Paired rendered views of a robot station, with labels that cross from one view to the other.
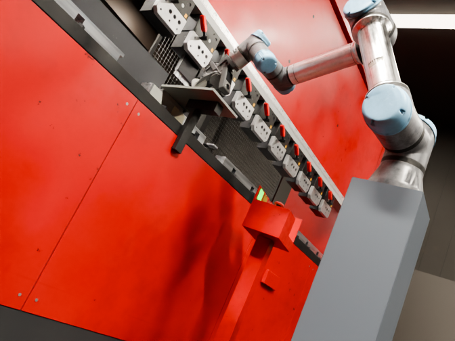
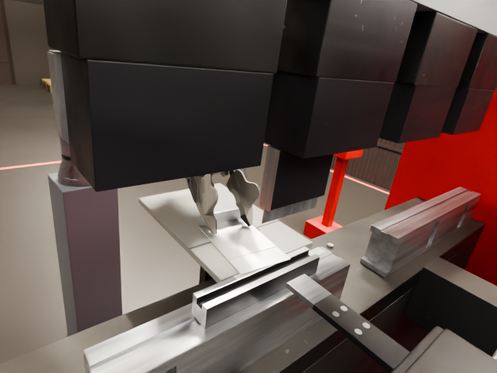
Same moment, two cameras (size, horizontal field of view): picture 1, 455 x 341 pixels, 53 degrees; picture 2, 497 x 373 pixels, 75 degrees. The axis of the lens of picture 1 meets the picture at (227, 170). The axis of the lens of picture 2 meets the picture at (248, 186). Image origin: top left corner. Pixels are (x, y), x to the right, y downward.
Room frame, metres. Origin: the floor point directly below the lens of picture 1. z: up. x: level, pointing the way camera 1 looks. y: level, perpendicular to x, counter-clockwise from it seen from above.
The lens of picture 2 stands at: (2.10, 0.32, 1.27)
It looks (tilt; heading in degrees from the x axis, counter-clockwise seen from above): 23 degrees down; 189
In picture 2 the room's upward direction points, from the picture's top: 7 degrees clockwise
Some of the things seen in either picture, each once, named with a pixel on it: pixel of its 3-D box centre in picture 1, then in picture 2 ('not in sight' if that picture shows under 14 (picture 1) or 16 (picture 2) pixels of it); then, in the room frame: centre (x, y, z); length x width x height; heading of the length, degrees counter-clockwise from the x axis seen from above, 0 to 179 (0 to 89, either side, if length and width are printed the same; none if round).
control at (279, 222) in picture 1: (274, 219); not in sight; (1.83, -0.26, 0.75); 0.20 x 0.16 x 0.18; 152
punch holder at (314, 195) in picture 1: (312, 189); not in sight; (2.78, -0.54, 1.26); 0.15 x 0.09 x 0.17; 141
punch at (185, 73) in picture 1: (185, 71); (296, 181); (1.71, 0.32, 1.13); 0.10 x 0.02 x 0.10; 141
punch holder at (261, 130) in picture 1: (258, 121); not in sight; (2.16, -0.04, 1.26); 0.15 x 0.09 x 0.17; 141
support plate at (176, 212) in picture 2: (199, 101); (220, 221); (1.62, 0.21, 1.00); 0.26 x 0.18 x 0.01; 51
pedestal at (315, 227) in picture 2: not in sight; (335, 189); (-0.18, 0.61, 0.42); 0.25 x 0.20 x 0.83; 51
